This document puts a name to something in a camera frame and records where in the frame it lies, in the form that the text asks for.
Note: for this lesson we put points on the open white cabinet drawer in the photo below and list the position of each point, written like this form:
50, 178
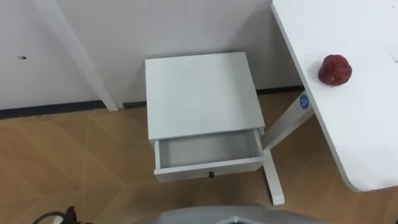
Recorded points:
208, 166

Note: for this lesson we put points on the red apple soft toy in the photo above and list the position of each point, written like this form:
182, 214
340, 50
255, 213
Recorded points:
335, 70

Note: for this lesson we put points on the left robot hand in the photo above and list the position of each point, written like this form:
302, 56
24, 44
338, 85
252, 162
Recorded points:
71, 215

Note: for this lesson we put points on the white bedside cabinet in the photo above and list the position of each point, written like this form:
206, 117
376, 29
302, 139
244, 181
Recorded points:
202, 93

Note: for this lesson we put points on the robot body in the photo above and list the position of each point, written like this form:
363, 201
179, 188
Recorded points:
230, 215

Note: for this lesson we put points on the white desk leg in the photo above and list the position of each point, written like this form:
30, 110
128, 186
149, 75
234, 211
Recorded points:
76, 53

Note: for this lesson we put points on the white desk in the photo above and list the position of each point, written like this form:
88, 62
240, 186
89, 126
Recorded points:
351, 124

